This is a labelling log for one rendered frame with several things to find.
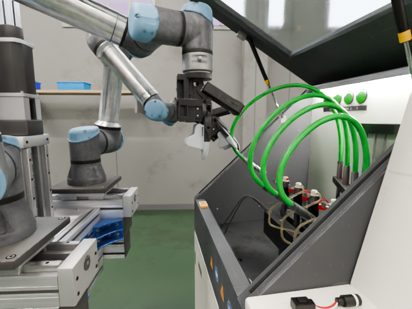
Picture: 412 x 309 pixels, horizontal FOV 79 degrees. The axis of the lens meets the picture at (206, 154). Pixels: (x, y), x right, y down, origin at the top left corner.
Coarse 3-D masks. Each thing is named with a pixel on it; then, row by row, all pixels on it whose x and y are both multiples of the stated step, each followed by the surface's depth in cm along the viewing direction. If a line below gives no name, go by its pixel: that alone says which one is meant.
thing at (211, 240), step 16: (208, 208) 100; (208, 224) 85; (208, 240) 81; (224, 240) 74; (208, 256) 82; (224, 256) 65; (208, 272) 83; (224, 272) 61; (240, 272) 59; (224, 288) 61; (240, 288) 53; (224, 304) 62
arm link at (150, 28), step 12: (132, 12) 52; (144, 12) 51; (156, 12) 52; (168, 12) 54; (180, 12) 55; (132, 24) 52; (144, 24) 52; (156, 24) 52; (168, 24) 54; (180, 24) 55; (132, 36) 54; (144, 36) 53; (156, 36) 54; (168, 36) 55; (180, 36) 56; (144, 48) 62; (156, 48) 63
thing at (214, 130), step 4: (212, 116) 96; (216, 116) 95; (212, 120) 94; (216, 120) 94; (220, 120) 97; (212, 124) 94; (224, 124) 98; (212, 128) 94; (216, 128) 93; (224, 128) 96; (212, 132) 93; (216, 132) 95; (212, 136) 94; (216, 136) 98; (212, 140) 100
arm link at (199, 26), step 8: (184, 8) 58; (192, 8) 56; (200, 8) 56; (208, 8) 58; (192, 16) 56; (200, 16) 57; (208, 16) 58; (192, 24) 56; (200, 24) 57; (208, 24) 58; (192, 32) 56; (200, 32) 57; (208, 32) 58; (184, 40) 57; (192, 40) 57; (200, 40) 57; (208, 40) 58; (184, 48) 59; (192, 48) 58; (200, 48) 58; (208, 48) 59
